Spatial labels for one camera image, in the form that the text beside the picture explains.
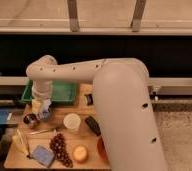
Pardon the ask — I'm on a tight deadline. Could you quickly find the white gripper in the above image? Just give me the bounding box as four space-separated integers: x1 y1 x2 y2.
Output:
32 81 53 114

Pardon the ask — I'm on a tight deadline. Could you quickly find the yellow banana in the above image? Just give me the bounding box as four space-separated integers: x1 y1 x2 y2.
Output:
12 129 30 157

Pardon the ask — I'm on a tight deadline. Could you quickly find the black remote control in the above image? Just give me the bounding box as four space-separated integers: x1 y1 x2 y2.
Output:
85 116 101 136

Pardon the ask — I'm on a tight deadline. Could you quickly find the orange bowl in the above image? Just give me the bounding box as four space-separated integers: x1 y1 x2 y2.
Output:
97 138 108 163

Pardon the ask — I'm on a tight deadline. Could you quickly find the blue sponge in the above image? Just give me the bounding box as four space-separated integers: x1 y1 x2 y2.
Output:
32 146 54 167

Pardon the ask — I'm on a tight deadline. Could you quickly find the green plastic tray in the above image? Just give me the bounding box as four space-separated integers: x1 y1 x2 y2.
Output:
21 80 77 105

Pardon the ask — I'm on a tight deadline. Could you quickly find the dark red grape bunch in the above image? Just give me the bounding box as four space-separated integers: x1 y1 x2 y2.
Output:
49 133 73 168

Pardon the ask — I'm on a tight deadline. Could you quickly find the blue object at left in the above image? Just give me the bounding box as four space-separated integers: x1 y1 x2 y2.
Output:
0 107 14 126

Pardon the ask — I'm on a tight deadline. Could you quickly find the metal cup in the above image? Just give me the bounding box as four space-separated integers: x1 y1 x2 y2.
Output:
23 113 38 129

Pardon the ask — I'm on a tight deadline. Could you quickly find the white plastic cup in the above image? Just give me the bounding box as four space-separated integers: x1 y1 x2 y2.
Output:
63 113 81 132

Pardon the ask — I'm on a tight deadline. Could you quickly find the light blue towel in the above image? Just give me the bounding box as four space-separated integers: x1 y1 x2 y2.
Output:
38 99 52 121

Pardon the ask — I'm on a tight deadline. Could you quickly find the yellow round fruit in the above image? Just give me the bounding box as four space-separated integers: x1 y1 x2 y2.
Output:
72 145 88 163

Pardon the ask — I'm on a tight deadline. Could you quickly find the metal spoon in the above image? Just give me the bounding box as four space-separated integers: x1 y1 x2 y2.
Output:
29 126 61 136

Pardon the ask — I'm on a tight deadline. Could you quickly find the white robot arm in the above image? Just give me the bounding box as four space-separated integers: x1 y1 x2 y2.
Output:
26 55 168 171

